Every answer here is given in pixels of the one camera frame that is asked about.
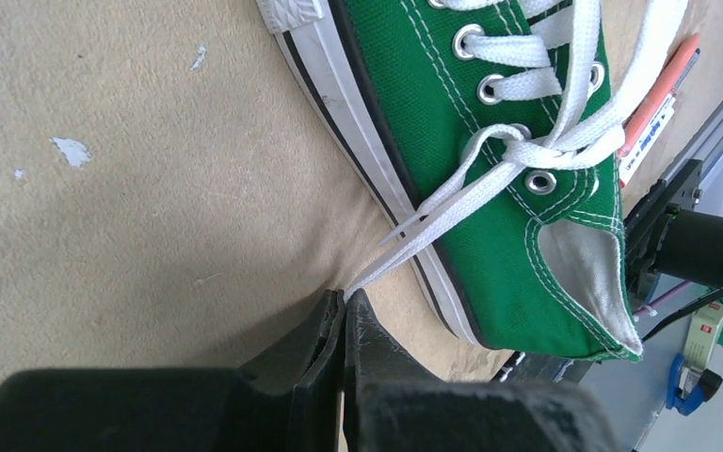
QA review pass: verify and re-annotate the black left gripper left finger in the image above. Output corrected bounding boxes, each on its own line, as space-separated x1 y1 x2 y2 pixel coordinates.
0 291 345 451

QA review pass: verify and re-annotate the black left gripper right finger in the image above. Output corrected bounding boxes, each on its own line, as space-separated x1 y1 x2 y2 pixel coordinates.
343 290 619 451

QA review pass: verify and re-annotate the white shoelace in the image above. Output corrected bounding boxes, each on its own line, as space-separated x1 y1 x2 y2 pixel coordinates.
345 1 687 296

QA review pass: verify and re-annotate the green canvas sneaker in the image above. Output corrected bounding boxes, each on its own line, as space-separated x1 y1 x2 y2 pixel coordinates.
255 0 645 363

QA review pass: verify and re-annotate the green box with label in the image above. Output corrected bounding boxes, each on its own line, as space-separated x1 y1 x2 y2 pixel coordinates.
683 299 723 372

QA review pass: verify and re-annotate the red white marker pen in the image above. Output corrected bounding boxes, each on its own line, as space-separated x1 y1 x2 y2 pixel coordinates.
619 94 676 188

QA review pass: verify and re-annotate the orange marker pen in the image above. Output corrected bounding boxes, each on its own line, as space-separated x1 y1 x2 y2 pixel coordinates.
618 33 700 158

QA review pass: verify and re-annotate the blue handled tool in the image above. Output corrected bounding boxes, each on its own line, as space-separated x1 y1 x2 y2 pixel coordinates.
665 353 723 416

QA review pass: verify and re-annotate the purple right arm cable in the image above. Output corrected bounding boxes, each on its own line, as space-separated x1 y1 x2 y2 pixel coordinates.
633 279 693 319

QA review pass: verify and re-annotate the silver aluminium frame rail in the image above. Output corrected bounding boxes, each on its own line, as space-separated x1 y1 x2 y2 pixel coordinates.
661 100 723 185

